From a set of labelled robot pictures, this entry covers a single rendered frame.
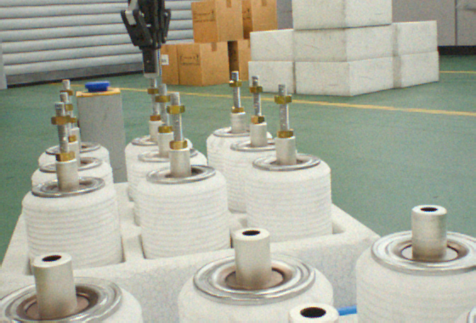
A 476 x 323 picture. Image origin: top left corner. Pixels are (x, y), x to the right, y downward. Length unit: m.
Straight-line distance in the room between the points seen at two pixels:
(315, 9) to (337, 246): 2.97
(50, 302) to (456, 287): 0.23
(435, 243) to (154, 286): 0.31
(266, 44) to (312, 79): 0.44
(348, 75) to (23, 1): 3.49
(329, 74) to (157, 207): 2.93
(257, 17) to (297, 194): 4.29
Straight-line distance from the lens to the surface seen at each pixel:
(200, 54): 4.60
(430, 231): 0.43
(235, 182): 0.81
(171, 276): 0.65
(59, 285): 0.39
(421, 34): 3.96
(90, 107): 1.06
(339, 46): 3.50
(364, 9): 3.57
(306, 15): 3.65
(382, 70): 3.70
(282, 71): 3.82
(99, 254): 0.67
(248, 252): 0.39
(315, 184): 0.69
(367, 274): 0.43
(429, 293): 0.41
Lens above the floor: 0.41
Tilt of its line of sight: 10 degrees down
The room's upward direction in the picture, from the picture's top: 4 degrees counter-clockwise
